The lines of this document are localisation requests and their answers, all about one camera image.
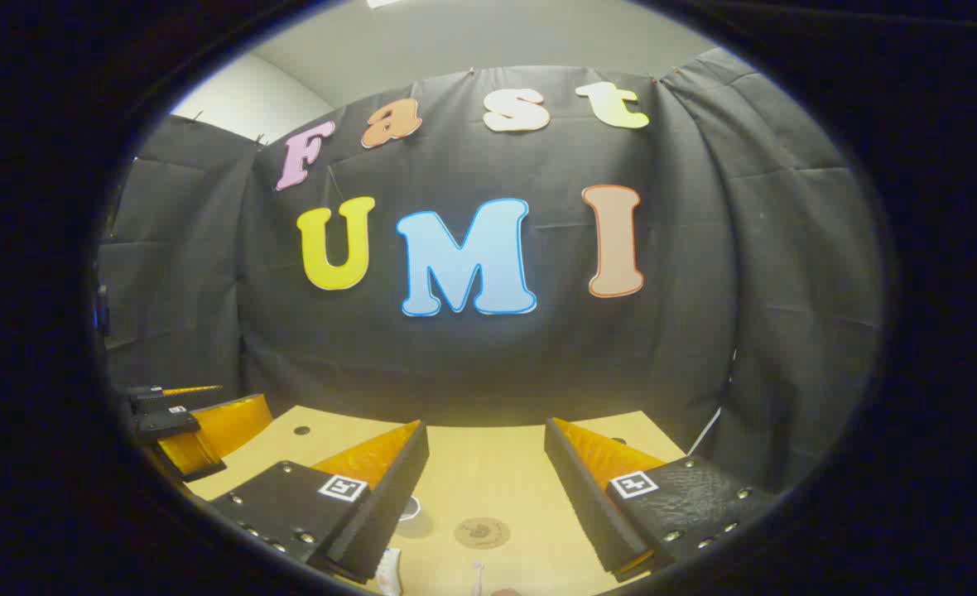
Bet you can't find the white toothpaste tube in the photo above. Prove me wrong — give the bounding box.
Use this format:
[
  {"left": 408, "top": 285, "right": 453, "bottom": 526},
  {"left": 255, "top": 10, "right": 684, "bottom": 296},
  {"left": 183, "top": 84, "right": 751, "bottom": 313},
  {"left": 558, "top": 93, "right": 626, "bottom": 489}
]
[{"left": 373, "top": 546, "right": 404, "bottom": 596}]

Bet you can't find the round beige coaster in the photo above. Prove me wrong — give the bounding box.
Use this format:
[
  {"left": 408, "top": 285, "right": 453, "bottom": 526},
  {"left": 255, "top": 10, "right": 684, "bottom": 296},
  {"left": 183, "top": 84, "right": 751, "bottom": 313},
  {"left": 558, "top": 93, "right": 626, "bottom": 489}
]
[{"left": 454, "top": 517, "right": 512, "bottom": 550}]

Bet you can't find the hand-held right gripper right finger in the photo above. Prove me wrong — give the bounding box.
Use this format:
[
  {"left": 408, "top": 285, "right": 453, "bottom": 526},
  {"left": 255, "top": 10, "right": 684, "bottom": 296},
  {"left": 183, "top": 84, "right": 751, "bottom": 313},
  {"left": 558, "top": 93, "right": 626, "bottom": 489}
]
[{"left": 544, "top": 417, "right": 777, "bottom": 583}]

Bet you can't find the black backdrop cloth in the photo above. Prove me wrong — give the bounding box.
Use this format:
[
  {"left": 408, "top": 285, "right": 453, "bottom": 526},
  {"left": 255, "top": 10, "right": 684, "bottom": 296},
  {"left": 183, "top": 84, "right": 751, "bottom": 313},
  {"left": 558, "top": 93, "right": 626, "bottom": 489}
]
[{"left": 95, "top": 47, "right": 885, "bottom": 497}]

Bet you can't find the white cable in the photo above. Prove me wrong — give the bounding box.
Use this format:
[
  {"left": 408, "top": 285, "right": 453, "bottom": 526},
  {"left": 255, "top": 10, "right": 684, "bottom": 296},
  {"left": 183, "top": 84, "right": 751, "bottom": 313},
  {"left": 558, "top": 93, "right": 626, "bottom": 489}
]
[{"left": 687, "top": 348, "right": 739, "bottom": 458}]

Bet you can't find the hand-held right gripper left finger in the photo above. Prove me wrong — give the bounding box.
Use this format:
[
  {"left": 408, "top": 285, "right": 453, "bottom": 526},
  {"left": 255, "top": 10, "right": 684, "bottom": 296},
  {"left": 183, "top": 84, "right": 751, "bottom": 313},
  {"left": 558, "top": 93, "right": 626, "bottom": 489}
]
[{"left": 207, "top": 420, "right": 430, "bottom": 583}]

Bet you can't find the light wooden desktop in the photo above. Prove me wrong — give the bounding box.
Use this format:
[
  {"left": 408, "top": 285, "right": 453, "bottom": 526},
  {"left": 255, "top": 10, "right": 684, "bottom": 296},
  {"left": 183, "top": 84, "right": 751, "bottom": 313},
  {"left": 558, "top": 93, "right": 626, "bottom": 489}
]
[{"left": 184, "top": 404, "right": 688, "bottom": 596}]

